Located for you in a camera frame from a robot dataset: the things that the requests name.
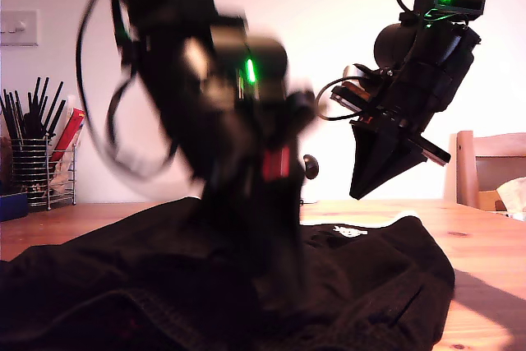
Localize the blue box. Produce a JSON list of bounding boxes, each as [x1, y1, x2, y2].
[[0, 193, 30, 224]]

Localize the wooden chair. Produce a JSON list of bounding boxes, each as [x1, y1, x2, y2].
[[455, 131, 526, 212]]

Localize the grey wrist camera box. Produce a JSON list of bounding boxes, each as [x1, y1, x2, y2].
[[283, 79, 320, 134], [330, 63, 377, 114]]

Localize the red paper packet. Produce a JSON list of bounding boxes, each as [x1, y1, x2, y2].
[[49, 108, 86, 163]]

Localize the white light switch plate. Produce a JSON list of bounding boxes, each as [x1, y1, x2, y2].
[[0, 10, 39, 47]]

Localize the white round webcam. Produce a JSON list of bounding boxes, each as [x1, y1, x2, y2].
[[299, 154, 321, 205]]

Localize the white tissue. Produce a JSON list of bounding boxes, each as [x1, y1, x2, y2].
[[496, 177, 526, 215]]

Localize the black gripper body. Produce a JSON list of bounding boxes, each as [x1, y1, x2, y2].
[[348, 65, 468, 166]]

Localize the metal wire utensil holder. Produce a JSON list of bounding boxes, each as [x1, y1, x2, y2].
[[10, 138, 78, 209]]

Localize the black camera cable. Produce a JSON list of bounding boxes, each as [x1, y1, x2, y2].
[[314, 75, 365, 122]]

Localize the white paper sleeve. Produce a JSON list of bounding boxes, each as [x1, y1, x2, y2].
[[64, 95, 80, 122]]

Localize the tan cardboard box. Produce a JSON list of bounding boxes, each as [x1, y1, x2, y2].
[[478, 189, 507, 212]]

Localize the black shorts with white hem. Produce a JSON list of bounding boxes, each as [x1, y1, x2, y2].
[[0, 196, 456, 351]]

